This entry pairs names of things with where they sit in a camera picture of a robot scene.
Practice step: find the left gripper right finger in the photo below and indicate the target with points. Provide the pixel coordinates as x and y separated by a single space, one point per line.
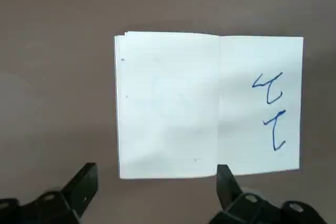
236 208

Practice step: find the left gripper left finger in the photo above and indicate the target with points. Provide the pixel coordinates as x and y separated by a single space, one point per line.
73 195

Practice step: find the white notebook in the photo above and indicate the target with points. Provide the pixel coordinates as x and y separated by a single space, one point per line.
170 103

